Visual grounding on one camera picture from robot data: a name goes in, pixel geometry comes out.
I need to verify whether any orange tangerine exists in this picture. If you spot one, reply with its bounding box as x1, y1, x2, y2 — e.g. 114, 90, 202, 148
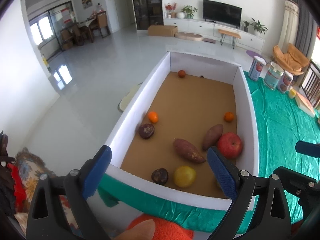
223, 112, 235, 122
148, 111, 159, 124

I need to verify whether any white cardboard box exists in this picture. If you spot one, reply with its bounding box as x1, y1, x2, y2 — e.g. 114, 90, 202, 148
105, 52, 259, 210

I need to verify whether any small yellow-lid jar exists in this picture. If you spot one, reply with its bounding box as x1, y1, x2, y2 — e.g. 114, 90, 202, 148
289, 88, 297, 99

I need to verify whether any red flower vase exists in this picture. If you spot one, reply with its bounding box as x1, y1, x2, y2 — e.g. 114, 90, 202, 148
164, 2, 177, 18

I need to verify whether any green satin tablecloth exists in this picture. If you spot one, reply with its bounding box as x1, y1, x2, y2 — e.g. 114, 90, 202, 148
98, 79, 319, 233

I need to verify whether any clear plastic jar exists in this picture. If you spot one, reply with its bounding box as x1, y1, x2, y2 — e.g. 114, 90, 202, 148
264, 61, 284, 90

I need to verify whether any left printed tin can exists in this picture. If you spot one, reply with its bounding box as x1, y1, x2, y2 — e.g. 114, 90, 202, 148
248, 56, 266, 81

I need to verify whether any white tv cabinet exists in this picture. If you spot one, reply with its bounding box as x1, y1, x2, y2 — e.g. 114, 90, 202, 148
163, 18, 264, 53

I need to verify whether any wooden dining chair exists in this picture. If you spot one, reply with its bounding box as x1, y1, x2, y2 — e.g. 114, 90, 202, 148
300, 60, 320, 108

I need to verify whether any dark wrinkled passion fruit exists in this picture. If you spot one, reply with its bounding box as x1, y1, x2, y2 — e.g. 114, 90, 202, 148
151, 168, 169, 185

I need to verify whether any black television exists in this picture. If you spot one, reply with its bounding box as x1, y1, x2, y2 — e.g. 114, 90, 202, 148
202, 0, 242, 28

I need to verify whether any purple sweet potato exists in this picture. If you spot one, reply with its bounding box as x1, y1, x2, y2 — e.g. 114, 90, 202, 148
173, 138, 206, 164

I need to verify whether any right printed tin can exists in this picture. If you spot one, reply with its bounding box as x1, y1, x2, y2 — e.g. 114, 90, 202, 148
277, 70, 293, 93

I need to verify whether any potted green plant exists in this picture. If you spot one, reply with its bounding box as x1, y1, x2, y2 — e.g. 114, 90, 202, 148
251, 18, 268, 36

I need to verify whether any printed tin can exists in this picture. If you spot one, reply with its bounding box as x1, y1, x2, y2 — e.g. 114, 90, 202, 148
248, 56, 266, 81
277, 70, 293, 93

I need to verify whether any red apple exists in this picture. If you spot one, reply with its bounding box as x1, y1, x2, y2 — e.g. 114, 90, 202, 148
216, 132, 243, 159

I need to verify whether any black glass cabinet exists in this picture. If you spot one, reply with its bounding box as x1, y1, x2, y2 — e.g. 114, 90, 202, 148
132, 0, 163, 30

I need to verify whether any brown cardboard carton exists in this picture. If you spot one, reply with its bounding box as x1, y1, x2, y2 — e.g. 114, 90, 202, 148
148, 25, 178, 37

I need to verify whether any white book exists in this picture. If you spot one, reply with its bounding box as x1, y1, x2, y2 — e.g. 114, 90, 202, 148
295, 92, 315, 118

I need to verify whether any long brown sweet potato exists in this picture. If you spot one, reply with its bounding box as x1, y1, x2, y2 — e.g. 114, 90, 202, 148
202, 124, 223, 151

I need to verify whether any orange lounge chair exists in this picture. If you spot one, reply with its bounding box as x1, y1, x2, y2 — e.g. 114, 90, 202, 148
273, 43, 310, 76

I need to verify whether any yellow-green pear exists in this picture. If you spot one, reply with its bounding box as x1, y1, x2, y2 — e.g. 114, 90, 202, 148
174, 166, 196, 188

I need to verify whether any small wooden bench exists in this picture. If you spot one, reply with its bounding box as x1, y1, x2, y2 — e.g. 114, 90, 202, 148
218, 29, 241, 48

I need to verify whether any person's left hand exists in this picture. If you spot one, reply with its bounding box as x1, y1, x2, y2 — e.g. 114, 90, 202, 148
114, 219, 156, 240

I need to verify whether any green-brown round fruit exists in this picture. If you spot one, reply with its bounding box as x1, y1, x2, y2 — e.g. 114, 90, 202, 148
178, 70, 186, 78

